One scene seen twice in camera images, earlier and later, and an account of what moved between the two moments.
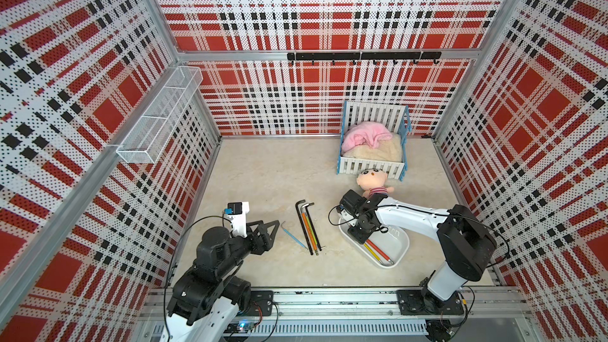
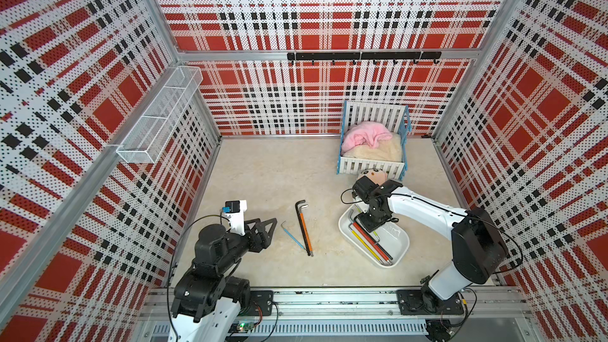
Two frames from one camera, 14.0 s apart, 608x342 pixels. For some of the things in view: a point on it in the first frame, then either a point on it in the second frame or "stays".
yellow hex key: x=373 y=252 stays
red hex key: x=377 y=248 stays
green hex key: x=311 y=229 -> x=377 y=236
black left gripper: x=266 y=242 stays
